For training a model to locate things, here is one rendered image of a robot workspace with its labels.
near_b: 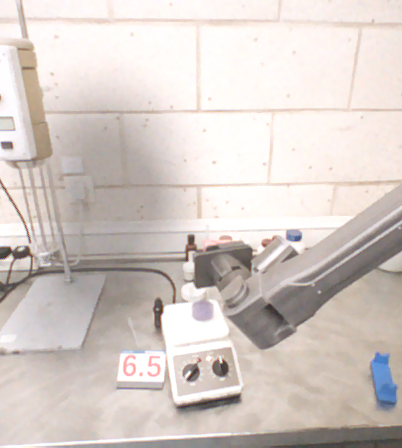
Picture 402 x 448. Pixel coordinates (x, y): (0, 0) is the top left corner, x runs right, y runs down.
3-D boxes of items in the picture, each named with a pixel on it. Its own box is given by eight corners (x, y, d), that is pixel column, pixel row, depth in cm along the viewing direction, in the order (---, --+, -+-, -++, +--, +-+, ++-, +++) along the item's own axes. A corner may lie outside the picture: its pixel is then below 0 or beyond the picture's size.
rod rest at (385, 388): (396, 404, 66) (401, 389, 64) (377, 400, 67) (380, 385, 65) (387, 364, 75) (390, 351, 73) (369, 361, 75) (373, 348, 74)
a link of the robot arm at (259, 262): (223, 305, 43) (269, 351, 45) (295, 239, 42) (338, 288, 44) (211, 274, 55) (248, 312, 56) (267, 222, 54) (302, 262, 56)
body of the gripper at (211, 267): (191, 250, 59) (205, 272, 52) (248, 241, 61) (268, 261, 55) (192, 284, 61) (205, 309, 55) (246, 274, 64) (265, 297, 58)
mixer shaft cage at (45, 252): (58, 266, 84) (38, 160, 74) (28, 267, 84) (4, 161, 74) (66, 252, 90) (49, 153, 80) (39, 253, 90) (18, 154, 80)
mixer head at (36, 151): (37, 175, 69) (10, 33, 59) (-21, 176, 69) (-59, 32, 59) (60, 158, 82) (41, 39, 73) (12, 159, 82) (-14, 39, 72)
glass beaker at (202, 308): (195, 328, 72) (194, 295, 69) (186, 313, 77) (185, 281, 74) (222, 321, 74) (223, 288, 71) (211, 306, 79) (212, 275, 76)
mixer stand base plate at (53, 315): (81, 349, 79) (81, 345, 78) (-13, 353, 77) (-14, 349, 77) (107, 277, 106) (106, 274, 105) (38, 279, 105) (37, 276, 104)
